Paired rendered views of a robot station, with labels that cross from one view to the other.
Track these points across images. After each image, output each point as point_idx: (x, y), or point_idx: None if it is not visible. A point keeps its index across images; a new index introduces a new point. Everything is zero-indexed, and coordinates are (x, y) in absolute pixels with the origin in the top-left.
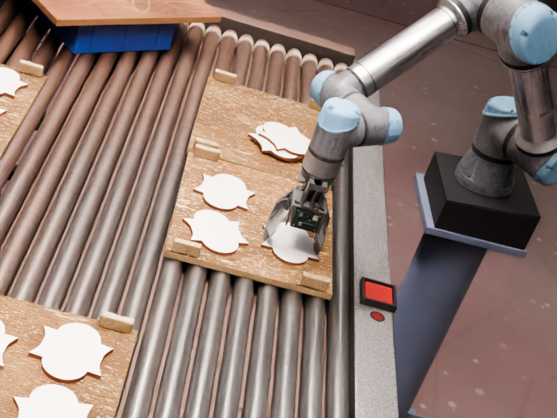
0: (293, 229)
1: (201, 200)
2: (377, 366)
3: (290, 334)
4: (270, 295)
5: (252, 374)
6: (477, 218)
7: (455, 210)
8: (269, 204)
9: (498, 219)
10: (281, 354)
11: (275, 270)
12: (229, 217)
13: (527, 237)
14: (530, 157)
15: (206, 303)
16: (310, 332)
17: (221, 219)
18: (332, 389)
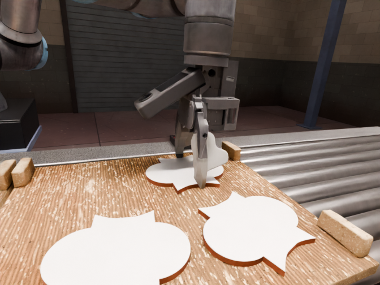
0: (158, 171)
1: (179, 279)
2: (254, 139)
3: (292, 162)
4: (268, 176)
5: (355, 169)
6: (29, 121)
7: (24, 124)
8: (108, 201)
9: (31, 113)
10: (314, 164)
11: (242, 172)
12: (192, 227)
13: (37, 116)
14: (35, 48)
15: (344, 211)
16: (271, 158)
17: (217, 225)
18: (301, 146)
